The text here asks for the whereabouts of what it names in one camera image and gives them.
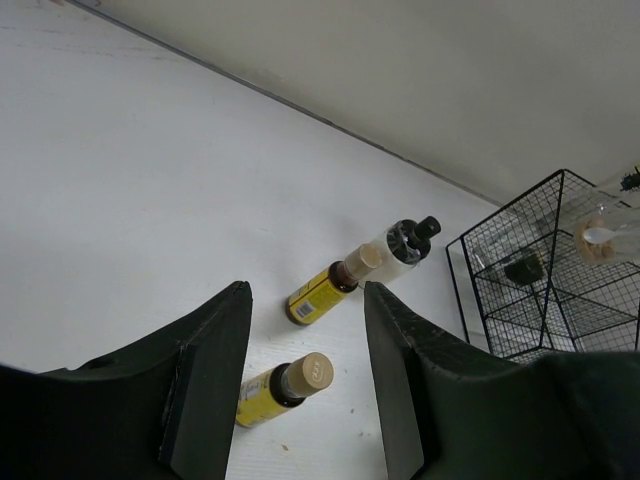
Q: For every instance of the yellow label bottle near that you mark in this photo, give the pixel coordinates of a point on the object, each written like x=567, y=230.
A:
x=281, y=389

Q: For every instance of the glass bottle dark contents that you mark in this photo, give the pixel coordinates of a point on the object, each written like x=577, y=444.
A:
x=515, y=261

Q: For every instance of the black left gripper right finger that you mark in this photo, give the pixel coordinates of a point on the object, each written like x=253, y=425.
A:
x=449, y=410

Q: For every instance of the brown spice jar black lid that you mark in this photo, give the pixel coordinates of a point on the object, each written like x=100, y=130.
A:
x=608, y=232

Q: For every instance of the white spice jar far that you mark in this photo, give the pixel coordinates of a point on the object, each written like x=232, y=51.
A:
x=402, y=247

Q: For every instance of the black wire basket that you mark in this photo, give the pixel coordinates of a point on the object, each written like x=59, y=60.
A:
x=577, y=307

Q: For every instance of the yellow label bottle far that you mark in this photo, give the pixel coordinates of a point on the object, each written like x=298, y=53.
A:
x=332, y=285

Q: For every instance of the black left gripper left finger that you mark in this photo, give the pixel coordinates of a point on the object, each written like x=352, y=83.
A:
x=162, y=407

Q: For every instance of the yellow label bottle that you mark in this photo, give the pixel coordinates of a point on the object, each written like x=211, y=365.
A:
x=332, y=285
x=281, y=389

